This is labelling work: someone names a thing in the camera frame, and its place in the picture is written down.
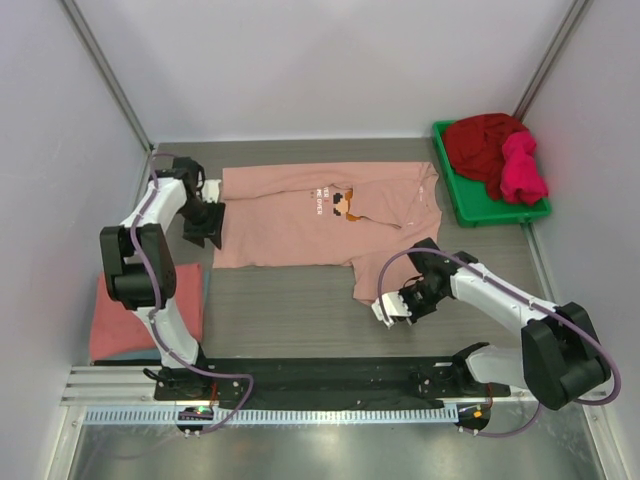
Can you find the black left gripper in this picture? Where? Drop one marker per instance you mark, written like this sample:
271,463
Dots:
210,230

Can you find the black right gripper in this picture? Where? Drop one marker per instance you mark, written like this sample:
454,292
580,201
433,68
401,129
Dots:
410,300

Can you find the pink printed t shirt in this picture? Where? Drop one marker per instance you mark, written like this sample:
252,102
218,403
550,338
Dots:
354,214

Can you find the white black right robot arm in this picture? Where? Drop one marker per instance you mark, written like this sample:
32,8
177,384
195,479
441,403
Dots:
559,358

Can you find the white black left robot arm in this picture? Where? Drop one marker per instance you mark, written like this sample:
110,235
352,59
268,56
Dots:
140,273

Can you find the green plastic bin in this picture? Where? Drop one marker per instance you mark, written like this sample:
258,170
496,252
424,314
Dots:
471,204

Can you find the folded salmon t shirt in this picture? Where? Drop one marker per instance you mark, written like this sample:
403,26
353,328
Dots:
120,320

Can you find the magenta t shirt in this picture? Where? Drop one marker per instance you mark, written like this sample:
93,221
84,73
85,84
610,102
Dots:
521,182

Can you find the dark red t shirt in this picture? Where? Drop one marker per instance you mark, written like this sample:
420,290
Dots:
474,148

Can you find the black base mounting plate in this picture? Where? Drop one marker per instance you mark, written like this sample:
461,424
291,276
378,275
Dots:
323,384

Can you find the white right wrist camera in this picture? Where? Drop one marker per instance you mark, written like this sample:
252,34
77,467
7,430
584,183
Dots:
391,309

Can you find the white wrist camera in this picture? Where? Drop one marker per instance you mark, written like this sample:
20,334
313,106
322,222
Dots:
391,309
210,191

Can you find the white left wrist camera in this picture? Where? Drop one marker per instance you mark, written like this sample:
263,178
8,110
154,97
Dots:
210,191

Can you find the white slotted cable duct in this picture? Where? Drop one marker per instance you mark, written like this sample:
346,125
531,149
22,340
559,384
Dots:
200,415

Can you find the aluminium front frame rail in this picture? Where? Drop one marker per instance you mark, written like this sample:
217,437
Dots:
127,385

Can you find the left aluminium corner post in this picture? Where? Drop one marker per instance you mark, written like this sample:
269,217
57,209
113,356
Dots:
100,61

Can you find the aluminium corner post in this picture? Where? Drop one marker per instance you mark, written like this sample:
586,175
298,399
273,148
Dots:
100,61
576,13

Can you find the right aluminium corner post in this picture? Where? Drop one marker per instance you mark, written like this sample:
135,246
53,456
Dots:
576,13

